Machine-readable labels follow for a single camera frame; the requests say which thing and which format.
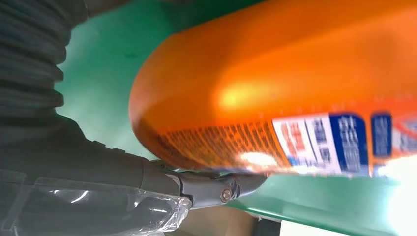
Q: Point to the open cardboard box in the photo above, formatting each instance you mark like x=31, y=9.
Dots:
x=218, y=223

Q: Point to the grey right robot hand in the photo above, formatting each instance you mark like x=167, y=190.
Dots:
x=81, y=169

